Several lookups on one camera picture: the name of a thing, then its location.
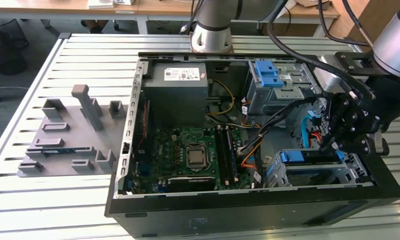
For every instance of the hard disk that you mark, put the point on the hard disk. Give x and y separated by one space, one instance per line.
294 156

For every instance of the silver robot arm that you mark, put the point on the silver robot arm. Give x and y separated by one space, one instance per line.
396 45

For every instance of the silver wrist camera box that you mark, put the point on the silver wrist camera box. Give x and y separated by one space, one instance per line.
330 75

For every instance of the person legs under desk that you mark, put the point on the person legs under desk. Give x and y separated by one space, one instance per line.
95 25

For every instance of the silver optical drive cage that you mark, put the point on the silver optical drive cage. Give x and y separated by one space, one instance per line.
263 100

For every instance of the blue RAM stick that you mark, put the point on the blue RAM stick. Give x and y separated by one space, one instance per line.
57 151

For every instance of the black RAM slot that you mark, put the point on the black RAM slot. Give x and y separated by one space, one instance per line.
222 155

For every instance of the black CPU socket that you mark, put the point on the black CPU socket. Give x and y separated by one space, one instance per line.
196 145

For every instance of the black graphics card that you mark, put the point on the black graphics card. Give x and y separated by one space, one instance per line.
191 183

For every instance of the blue plastic drive latch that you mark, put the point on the blue plastic drive latch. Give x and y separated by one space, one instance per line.
268 75

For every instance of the wooden desk white frame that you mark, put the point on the wooden desk white frame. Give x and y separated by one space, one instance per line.
136 8

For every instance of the white box blue print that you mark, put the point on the white box blue print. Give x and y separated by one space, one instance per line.
124 2

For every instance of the brown cardboard piece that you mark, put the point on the brown cardboard piece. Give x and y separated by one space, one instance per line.
307 3

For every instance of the black PC case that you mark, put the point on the black PC case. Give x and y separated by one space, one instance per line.
254 217

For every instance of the grey parts rack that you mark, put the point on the grey parts rack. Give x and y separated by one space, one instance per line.
73 135

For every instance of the black waste bin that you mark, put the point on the black waste bin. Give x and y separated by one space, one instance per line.
7 50

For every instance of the grey power supply unit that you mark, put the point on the grey power supply unit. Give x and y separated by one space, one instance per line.
175 105

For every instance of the wooden cabinet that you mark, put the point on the wooden cabinet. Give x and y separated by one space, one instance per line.
376 15

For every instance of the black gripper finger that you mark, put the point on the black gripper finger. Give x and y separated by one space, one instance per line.
343 117
360 145

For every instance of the silver disk bay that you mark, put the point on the silver disk bay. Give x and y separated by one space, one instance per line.
316 168

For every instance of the green motherboard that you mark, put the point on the green motherboard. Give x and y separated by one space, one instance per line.
200 135

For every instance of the silver CPU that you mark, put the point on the silver CPU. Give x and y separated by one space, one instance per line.
196 157

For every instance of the white book stack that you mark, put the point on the white book stack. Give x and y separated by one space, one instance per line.
101 3

